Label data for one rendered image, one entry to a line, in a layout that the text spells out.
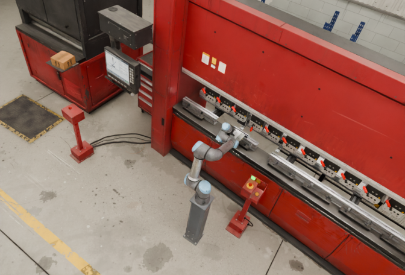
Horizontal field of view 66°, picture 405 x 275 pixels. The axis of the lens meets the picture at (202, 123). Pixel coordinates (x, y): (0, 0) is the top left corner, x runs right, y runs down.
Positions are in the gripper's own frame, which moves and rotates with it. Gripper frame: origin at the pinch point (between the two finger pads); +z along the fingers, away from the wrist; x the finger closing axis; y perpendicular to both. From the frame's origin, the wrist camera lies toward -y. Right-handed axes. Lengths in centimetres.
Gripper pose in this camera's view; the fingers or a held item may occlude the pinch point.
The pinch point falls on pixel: (231, 134)
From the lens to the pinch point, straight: 332.5
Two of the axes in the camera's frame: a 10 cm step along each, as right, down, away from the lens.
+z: 2.9, 2.2, 9.3
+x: -7.7, -5.2, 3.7
